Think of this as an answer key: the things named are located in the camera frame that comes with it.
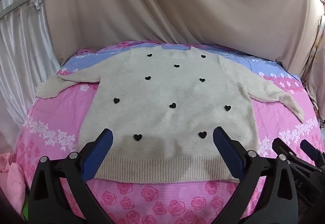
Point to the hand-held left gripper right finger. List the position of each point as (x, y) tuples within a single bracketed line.
[(228, 156)]

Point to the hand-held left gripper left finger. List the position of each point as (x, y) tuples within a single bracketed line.
[(98, 156)]

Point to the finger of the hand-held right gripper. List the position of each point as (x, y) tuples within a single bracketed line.
[(311, 151), (280, 146)]

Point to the beige sweater with black hearts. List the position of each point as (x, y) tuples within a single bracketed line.
[(165, 87)]

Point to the pink floral bed sheet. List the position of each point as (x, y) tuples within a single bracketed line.
[(165, 201)]

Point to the pink cloth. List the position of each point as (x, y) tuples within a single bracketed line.
[(14, 183)]

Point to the white satin curtain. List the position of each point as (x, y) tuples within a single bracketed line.
[(20, 49)]

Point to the metal curtain rod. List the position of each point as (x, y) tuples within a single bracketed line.
[(20, 1)]

